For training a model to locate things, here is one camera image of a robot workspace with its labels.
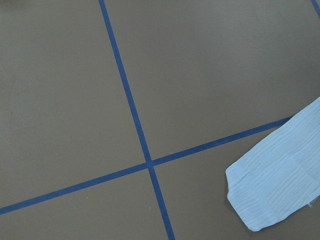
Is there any light blue striped shirt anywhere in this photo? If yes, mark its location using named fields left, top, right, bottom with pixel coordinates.
left=225, top=99, right=320, bottom=232

